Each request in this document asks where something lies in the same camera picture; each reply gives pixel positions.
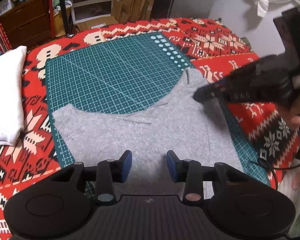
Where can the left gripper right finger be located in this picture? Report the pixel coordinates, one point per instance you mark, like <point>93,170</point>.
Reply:
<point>188,172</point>

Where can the person right hand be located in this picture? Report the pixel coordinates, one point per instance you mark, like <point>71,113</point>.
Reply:
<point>291,115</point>

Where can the white pink stool cushion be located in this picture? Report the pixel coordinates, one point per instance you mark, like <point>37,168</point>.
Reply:
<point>290,187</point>

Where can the folded white towel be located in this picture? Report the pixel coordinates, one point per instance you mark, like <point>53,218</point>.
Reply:
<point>11,109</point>

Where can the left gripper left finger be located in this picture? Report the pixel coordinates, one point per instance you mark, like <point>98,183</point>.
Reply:
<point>111,171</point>

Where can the grey polo shirt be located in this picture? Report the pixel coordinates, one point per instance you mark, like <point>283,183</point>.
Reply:
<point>176,122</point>

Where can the dark wooden drawer cabinet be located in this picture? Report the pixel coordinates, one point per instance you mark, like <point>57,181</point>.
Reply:
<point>27,24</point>

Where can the leaning cardboard sheets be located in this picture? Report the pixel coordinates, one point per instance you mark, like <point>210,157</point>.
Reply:
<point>131,10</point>

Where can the red patterned christmas tablecloth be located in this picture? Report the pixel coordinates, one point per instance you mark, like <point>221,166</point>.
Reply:
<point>213,48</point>

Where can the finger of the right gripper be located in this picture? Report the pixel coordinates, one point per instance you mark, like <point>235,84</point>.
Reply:
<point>213,90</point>

